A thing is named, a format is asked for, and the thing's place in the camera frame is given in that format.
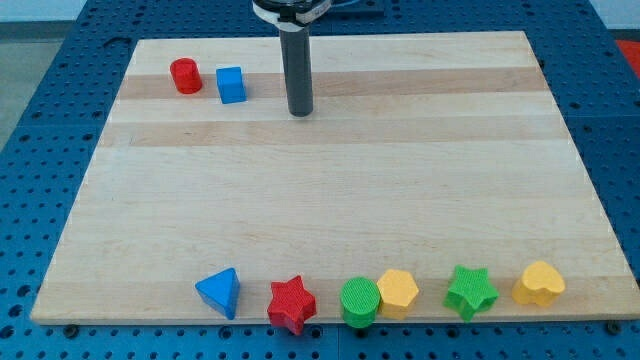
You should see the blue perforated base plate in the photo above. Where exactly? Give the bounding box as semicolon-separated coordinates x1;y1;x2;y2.
1;0;639;359

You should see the light wooden board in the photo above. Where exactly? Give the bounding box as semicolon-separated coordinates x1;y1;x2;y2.
31;31;639;325

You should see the yellow heart block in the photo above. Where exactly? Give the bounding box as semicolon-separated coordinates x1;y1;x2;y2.
511;261;566;307

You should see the yellow hexagon block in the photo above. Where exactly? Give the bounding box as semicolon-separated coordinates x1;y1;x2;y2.
376;269;420;320

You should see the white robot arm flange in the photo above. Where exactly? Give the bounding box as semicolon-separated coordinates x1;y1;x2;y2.
252;0;332;27

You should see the red star block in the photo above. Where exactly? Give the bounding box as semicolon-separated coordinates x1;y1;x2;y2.
267;275;317;336

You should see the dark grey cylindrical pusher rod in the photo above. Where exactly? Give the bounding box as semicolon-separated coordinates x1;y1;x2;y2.
279;27;314;117

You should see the blue cube block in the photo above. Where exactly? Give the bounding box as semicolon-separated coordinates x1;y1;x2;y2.
216;66;247;104

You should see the green star block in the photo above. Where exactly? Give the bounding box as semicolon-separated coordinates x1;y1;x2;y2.
443;265;500;323

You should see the blue triangle block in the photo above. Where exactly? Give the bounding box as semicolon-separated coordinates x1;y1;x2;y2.
195;267;240;320

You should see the green cylinder block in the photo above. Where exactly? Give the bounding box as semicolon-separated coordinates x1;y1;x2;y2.
340;277;381;329

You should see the red cylinder block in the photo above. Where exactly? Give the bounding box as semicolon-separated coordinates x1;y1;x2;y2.
170;58;202;94

